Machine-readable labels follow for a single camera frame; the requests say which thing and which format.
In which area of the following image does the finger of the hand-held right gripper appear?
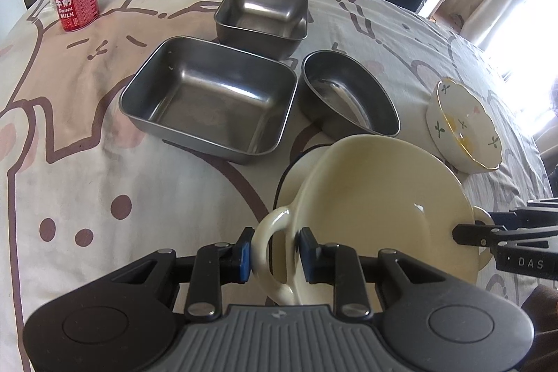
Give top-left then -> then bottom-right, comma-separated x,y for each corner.
451,224 -> 558,253
486,198 -> 558,227

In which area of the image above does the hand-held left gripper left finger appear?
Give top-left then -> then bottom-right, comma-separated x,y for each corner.
109,226 -> 255,321

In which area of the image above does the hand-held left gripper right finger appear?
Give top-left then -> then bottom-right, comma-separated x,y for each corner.
299,226 -> 454,319

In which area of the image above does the cream bowl with handles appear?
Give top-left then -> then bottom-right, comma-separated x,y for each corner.
252,134 -> 495,307

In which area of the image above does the white plate with dark rim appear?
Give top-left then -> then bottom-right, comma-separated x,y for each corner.
276,144 -> 334,207

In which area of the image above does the large square steel tray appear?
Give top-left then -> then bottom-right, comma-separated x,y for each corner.
119,36 -> 299,166

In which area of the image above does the person's clothed leg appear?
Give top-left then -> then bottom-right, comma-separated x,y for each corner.
519,284 -> 558,372

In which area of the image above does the floral ceramic bowl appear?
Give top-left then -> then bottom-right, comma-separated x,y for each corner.
426,78 -> 503,174

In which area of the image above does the oval steel bowl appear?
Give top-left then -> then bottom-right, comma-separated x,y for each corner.
295,50 -> 402,137

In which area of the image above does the bear print tablecloth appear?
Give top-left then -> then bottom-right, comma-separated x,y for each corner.
0,0 -> 558,372

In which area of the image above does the small square steel bowl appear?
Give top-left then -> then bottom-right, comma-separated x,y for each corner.
213,0 -> 309,60

